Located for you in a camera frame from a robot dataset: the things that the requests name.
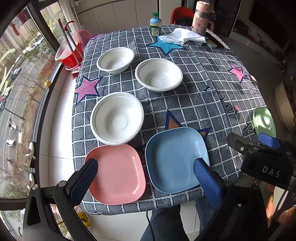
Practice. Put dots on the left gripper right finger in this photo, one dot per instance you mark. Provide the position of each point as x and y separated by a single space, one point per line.
210 181

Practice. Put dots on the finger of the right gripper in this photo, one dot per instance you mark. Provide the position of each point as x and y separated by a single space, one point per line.
239 143
269 141

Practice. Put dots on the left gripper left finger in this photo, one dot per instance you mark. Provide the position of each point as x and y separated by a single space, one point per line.
80 181

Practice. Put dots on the green square plate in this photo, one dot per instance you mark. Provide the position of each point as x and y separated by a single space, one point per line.
263 122

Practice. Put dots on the pink square plate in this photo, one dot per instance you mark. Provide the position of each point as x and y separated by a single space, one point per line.
120 178

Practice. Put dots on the blue square plate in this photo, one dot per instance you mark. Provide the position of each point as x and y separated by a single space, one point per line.
170 156

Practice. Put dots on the white bowl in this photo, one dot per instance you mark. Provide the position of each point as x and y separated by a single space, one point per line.
158 75
116 60
117 118

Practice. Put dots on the person legs in jeans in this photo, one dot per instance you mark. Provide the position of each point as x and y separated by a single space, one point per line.
166 223

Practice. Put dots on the grey checked star tablecloth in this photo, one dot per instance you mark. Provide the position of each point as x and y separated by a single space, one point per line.
216 97

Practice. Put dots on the white cloth towel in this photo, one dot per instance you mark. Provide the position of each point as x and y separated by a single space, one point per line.
180 36

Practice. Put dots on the red bucket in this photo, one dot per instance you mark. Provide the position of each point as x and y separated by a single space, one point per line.
65 55

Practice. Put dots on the pink tumbler cup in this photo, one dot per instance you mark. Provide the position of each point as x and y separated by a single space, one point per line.
201 18

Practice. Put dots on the red chair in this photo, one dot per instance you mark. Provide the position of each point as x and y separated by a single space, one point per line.
180 13

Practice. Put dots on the pink basin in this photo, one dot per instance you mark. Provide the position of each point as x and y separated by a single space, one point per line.
83 36

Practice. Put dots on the green cap bottle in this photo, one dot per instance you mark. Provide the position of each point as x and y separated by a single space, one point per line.
155 25

